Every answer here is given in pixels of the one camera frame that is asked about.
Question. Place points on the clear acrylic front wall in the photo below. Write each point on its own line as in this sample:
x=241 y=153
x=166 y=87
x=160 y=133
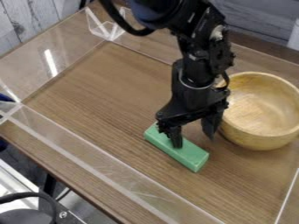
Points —
x=93 y=137

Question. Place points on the blue object at left edge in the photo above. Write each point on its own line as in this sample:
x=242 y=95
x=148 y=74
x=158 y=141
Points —
x=5 y=98

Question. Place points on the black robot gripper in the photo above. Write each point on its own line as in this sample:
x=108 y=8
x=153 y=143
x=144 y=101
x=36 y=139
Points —
x=192 y=103

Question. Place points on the green rectangular block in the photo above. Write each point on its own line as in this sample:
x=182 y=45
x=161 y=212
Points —
x=190 y=155

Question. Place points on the clear acrylic corner bracket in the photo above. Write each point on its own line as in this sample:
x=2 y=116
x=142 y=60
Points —
x=102 y=29

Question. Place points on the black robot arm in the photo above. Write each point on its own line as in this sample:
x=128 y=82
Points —
x=197 y=25

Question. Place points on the light wooden bowl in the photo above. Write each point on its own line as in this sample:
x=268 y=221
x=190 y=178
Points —
x=261 y=118

